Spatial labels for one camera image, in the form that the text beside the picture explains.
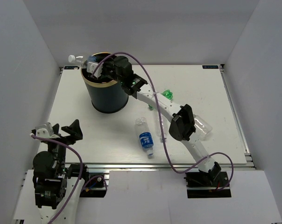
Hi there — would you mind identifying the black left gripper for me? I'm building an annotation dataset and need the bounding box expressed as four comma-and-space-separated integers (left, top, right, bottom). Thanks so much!
48, 118, 83, 174

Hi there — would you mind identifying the crushed Aquarius bottle blue label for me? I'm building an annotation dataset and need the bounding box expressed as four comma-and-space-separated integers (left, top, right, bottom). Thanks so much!
68, 55, 97, 69

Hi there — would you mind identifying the clear bottle dark blue label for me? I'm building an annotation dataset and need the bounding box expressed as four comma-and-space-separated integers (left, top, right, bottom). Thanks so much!
134, 117, 154, 158

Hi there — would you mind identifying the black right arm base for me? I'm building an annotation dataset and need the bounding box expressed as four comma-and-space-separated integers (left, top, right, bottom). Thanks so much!
184, 172, 232, 199

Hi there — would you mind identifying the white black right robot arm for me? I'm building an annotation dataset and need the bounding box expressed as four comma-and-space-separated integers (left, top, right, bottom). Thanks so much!
100, 55, 221, 186

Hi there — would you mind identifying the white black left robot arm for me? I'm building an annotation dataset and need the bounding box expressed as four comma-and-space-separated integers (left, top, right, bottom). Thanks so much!
30, 119, 90, 224

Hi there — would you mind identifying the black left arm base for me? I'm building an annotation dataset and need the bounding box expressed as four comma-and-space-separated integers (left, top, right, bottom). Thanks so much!
80, 172, 108, 198

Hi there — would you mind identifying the dark bin with gold rim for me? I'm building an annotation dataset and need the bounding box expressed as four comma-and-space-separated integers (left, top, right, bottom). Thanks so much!
81, 66, 128, 113

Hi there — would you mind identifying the blue logo sticker left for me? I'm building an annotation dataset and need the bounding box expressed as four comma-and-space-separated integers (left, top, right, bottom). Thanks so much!
63, 66, 80, 70

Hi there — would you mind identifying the blue logo sticker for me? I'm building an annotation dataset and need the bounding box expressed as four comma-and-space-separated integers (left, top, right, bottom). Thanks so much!
202, 65, 219, 69
63, 66, 80, 70

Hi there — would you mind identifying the green Sprite bottle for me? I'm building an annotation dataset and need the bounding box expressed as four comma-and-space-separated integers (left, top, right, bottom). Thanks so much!
161, 89, 173, 100

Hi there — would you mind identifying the clear unlabeled plastic bottle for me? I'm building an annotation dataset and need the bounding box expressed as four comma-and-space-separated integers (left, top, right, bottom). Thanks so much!
155, 115, 168, 142

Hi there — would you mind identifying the blue logo sticker right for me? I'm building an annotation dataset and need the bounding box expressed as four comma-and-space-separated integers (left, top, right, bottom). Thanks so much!
202, 65, 219, 69

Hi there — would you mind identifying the wide clear plastic bottle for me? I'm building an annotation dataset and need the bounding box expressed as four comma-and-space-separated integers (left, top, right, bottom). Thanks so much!
194, 115, 213, 140

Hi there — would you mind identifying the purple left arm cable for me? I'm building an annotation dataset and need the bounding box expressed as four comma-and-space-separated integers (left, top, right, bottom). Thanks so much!
30, 133, 108, 222

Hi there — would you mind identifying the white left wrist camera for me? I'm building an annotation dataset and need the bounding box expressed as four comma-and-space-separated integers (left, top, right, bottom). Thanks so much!
31, 122, 54, 138

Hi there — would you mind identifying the aluminium right table rail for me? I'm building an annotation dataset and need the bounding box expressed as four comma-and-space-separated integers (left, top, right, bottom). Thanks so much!
219, 64, 257, 170

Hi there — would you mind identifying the aluminium table rail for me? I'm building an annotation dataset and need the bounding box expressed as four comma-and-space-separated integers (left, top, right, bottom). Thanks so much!
87, 161, 256, 170
219, 64, 257, 170

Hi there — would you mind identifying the aluminium front table rail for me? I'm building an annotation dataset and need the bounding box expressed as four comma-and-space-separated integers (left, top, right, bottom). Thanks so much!
87, 161, 256, 170

